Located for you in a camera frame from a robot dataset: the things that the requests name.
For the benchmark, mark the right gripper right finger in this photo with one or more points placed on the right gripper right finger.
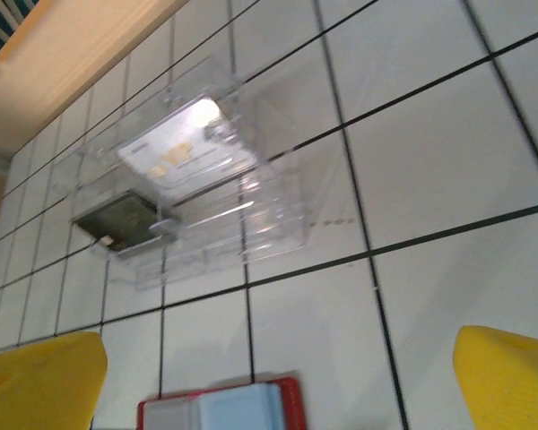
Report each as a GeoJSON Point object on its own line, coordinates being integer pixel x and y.
{"type": "Point", "coordinates": [506, 385]}

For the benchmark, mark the dark credit card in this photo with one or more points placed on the dark credit card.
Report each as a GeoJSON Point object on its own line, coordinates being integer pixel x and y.
{"type": "Point", "coordinates": [116, 221]}

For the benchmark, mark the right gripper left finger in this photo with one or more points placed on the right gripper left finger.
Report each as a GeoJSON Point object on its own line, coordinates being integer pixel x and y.
{"type": "Point", "coordinates": [36, 389]}

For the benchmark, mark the red card holder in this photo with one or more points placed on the red card holder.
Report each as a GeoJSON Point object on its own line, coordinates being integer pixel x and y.
{"type": "Point", "coordinates": [242, 407]}

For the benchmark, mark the silver credit card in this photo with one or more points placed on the silver credit card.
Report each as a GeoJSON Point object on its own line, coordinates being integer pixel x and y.
{"type": "Point", "coordinates": [184, 152]}

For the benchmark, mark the clear acrylic organizer box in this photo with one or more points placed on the clear acrylic organizer box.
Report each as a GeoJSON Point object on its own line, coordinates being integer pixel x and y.
{"type": "Point", "coordinates": [273, 224]}

